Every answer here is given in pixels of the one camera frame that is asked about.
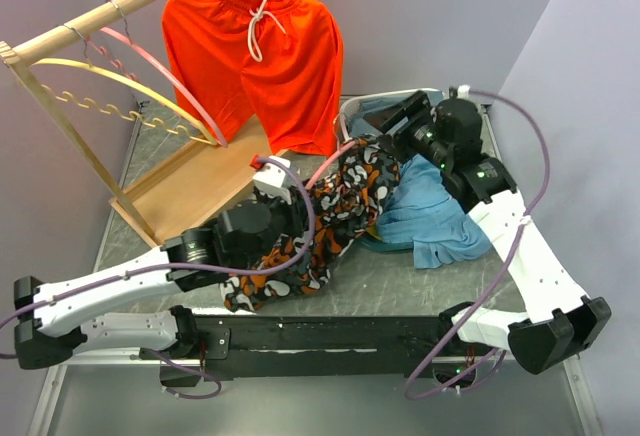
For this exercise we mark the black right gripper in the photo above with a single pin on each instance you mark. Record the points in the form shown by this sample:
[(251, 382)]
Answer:
[(417, 108)]

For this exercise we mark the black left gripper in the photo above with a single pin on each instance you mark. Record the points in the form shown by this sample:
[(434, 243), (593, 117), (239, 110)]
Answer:
[(293, 211)]

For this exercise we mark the light pink hanger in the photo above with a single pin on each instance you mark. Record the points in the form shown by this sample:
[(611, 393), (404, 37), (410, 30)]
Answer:
[(328, 162)]

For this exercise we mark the camouflage patterned shorts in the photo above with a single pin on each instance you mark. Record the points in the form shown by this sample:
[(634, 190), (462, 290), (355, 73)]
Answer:
[(346, 204)]

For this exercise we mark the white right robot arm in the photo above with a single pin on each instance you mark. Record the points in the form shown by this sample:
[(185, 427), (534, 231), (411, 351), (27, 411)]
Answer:
[(559, 320)]

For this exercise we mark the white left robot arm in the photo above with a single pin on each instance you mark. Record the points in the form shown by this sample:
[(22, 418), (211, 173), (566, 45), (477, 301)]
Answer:
[(56, 321)]

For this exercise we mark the light blue shorts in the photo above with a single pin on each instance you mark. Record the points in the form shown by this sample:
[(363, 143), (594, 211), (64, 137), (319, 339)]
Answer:
[(421, 212)]

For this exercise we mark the orange shorts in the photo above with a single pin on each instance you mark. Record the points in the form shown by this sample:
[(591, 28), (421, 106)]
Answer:
[(278, 60)]

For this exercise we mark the white laundry basket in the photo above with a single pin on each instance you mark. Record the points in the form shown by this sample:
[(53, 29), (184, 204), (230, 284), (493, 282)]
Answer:
[(356, 104)]

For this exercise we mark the dark green basket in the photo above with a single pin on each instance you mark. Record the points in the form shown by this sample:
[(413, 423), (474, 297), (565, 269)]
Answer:
[(373, 244)]

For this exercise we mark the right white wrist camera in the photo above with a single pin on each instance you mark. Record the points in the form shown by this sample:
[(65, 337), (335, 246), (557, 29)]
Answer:
[(460, 92)]

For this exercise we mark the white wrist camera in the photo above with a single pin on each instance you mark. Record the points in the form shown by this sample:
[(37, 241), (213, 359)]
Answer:
[(271, 180), (460, 92)]

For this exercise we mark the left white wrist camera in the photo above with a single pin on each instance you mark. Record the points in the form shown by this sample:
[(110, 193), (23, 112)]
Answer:
[(271, 180)]

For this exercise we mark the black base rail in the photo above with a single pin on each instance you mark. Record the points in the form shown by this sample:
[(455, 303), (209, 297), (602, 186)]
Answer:
[(250, 346)]

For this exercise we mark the aluminium frame rail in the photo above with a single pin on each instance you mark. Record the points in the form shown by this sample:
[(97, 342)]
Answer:
[(103, 393)]

